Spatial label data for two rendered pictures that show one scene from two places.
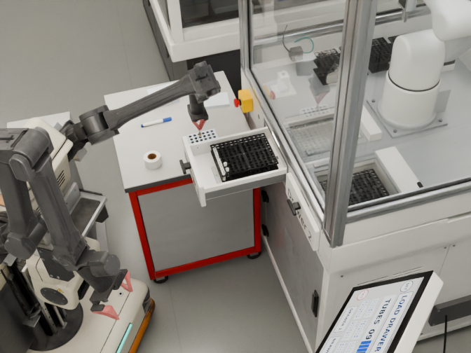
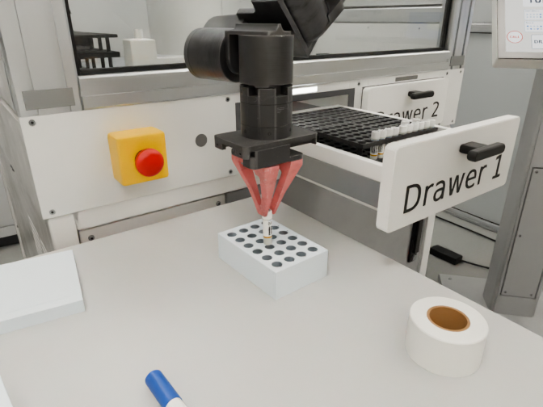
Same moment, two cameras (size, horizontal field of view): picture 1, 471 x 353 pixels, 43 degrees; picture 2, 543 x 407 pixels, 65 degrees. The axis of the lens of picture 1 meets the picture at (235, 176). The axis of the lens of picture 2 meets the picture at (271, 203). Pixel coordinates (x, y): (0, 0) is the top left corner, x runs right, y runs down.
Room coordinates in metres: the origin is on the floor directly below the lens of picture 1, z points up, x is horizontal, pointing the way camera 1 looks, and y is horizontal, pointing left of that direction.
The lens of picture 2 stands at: (2.05, 0.57, 1.06)
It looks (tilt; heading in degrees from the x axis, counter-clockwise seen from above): 23 degrees down; 247
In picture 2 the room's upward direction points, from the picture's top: straight up
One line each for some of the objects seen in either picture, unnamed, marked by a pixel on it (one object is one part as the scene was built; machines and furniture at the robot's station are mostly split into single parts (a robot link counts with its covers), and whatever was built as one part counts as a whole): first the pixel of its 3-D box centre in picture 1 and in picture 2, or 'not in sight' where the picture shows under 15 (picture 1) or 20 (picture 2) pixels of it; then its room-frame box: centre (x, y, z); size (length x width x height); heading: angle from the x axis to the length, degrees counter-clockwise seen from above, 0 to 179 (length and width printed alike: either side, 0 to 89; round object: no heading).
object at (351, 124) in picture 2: (244, 159); (347, 140); (1.66, -0.04, 0.87); 0.22 x 0.18 x 0.06; 104
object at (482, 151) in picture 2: (186, 166); (477, 149); (1.60, 0.18, 0.91); 0.07 x 0.04 x 0.01; 14
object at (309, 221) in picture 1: (301, 210); (406, 106); (1.38, -0.23, 0.87); 0.29 x 0.02 x 0.11; 14
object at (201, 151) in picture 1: (246, 160); (344, 142); (1.66, -0.05, 0.86); 0.40 x 0.26 x 0.06; 104
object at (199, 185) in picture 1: (193, 170); (454, 167); (1.61, 0.16, 0.87); 0.29 x 0.02 x 0.11; 14
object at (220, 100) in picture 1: (214, 100); (39, 287); (2.15, 0.07, 0.77); 0.13 x 0.09 x 0.02; 95
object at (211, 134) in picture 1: (203, 141); (271, 253); (1.87, 0.13, 0.78); 0.12 x 0.08 x 0.04; 106
